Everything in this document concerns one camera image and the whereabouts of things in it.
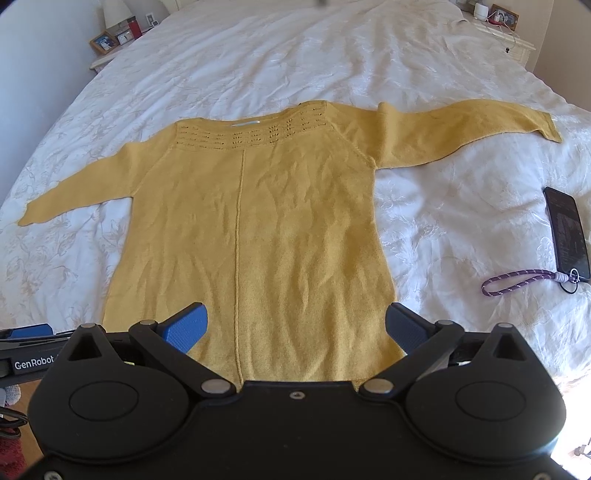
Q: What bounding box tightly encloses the yellow knit sweater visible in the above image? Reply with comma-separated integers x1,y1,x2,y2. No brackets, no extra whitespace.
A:
20,100,561,384

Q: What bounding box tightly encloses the white embroidered bedspread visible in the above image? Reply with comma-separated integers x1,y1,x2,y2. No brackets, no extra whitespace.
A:
1,1,590,479

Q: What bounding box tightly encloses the black smartphone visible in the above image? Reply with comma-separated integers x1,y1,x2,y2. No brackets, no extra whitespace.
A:
543,187,590,283

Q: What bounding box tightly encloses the left white nightstand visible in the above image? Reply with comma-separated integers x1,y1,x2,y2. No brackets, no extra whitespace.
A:
89,39,135,74

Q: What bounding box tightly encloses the white nightstand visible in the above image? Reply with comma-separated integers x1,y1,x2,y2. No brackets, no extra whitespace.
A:
463,12,536,67
89,39,135,74

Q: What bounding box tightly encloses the right white nightstand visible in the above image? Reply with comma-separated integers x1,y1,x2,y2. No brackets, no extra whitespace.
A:
463,12,536,67

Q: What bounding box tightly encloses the red bottle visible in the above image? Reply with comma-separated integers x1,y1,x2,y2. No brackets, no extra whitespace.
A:
127,16,142,39

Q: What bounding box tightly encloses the white table lamp left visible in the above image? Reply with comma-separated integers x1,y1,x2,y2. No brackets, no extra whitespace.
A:
101,0,133,29

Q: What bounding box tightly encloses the white round speaker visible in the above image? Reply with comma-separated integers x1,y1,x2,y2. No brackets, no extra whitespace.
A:
473,2,489,21

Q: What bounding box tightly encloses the purple wrist lanyard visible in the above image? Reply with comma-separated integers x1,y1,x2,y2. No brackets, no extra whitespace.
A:
479,268,580,298

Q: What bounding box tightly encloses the wooden photo frame left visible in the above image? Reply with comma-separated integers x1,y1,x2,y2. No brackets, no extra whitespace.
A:
89,31,120,55

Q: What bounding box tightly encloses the wooden photo frame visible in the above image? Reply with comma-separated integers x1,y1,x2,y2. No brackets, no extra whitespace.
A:
89,31,120,55
487,4,519,31

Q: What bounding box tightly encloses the wooden photo frame right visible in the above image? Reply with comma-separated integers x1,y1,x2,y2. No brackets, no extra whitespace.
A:
487,4,519,31

